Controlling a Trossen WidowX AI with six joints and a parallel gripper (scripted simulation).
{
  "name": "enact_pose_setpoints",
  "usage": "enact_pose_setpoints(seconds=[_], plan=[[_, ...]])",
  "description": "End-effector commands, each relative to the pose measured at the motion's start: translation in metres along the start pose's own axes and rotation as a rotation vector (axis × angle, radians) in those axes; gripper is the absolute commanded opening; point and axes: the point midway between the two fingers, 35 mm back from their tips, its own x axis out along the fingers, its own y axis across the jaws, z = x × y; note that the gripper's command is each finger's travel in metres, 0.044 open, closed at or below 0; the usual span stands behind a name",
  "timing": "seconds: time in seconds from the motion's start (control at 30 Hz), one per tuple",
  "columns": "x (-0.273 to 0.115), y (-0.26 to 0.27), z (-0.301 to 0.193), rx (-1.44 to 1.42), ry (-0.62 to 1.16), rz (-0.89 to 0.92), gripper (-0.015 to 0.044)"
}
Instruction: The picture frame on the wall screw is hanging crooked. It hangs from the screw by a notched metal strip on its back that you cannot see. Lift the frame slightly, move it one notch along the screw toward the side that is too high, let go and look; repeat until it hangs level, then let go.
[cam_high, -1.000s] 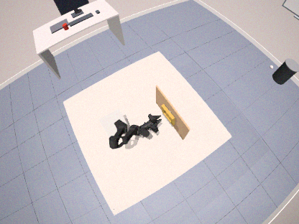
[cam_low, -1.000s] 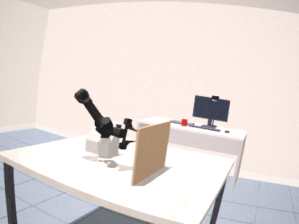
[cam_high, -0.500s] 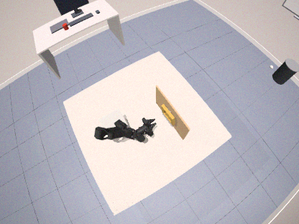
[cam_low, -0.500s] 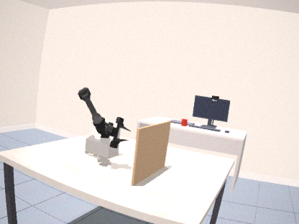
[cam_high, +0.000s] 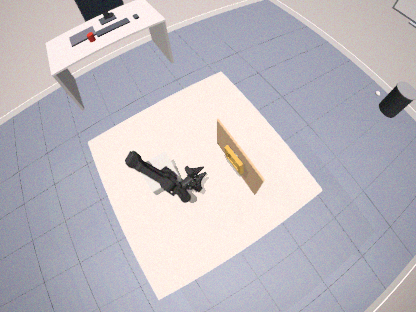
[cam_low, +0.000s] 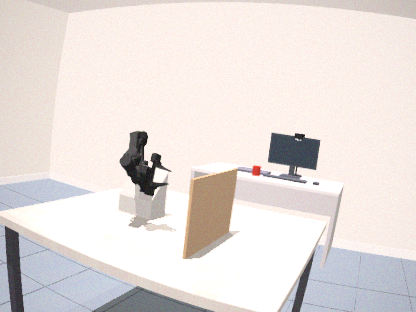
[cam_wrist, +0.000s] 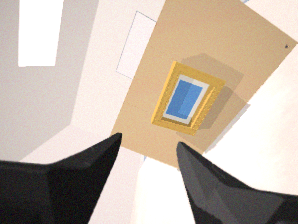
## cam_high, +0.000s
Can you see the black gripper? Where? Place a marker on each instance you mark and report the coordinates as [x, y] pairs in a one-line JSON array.
[[191, 173]]

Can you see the gold picture frame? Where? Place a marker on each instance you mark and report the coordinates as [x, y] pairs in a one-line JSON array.
[[235, 161]]

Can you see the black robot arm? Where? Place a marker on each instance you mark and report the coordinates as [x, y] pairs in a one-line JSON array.
[[165, 177]]

